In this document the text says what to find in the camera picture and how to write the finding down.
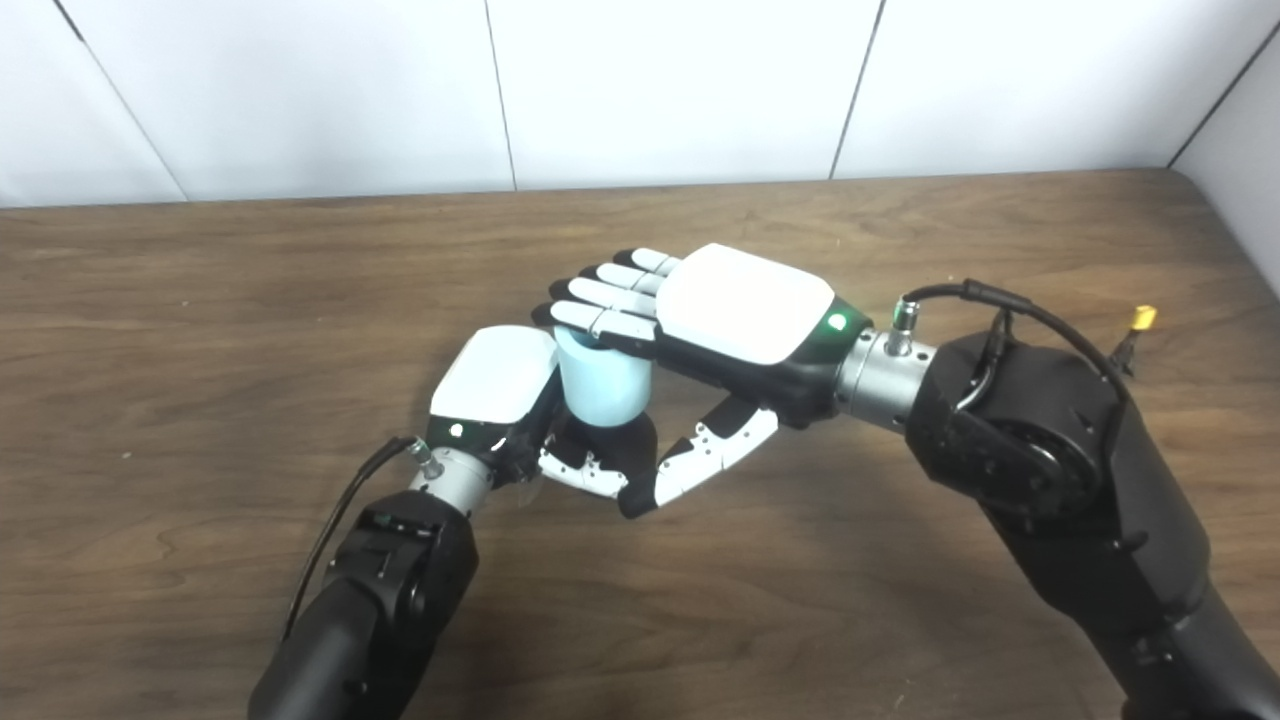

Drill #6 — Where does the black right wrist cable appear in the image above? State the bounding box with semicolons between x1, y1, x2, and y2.
890;280;1136;421

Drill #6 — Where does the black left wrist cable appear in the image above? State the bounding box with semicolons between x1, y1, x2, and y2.
282;435;441;641

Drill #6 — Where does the light-blue short hose piece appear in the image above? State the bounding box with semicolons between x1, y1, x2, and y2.
553;325;654;429

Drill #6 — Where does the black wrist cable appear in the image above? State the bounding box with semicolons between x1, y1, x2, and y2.
282;435;441;641
890;280;1136;421

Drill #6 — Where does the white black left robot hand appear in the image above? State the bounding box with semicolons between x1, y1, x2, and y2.
425;325;661;501

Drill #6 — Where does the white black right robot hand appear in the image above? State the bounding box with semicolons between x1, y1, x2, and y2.
530;243;873;519

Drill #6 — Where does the black funnel-shaped nozzle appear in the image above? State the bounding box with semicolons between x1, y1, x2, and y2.
548;410;659;491

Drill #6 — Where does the yellow cable plug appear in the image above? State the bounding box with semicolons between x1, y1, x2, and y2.
1112;305;1159;376

